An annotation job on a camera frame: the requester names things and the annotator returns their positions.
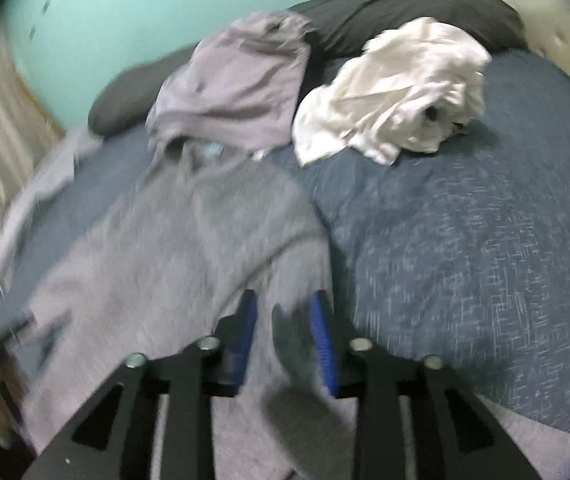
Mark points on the white crumpled garment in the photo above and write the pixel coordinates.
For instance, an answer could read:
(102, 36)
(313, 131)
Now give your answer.
(395, 90)

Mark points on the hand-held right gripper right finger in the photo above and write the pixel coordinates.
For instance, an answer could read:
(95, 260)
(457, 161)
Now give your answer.
(325, 350)

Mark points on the cream tufted headboard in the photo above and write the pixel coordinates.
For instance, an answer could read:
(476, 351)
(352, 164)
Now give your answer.
(540, 10)

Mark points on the lilac grey garment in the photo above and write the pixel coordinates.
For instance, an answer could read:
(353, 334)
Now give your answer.
(230, 85)

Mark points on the small dark wall hook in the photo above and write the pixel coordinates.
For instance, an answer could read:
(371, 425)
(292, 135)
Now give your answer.
(45, 6)
(32, 30)

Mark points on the dark grey pillow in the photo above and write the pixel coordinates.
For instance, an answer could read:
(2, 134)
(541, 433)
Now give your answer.
(415, 5)
(125, 95)

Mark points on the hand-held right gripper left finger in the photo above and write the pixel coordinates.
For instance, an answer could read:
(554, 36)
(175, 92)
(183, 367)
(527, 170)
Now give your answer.
(245, 345)

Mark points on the grey knit sweater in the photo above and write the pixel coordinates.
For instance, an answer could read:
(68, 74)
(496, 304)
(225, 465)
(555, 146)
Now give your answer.
(175, 250)

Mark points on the blue flecked bed blanket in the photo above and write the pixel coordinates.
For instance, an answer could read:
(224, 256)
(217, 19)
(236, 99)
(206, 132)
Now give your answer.
(455, 240)

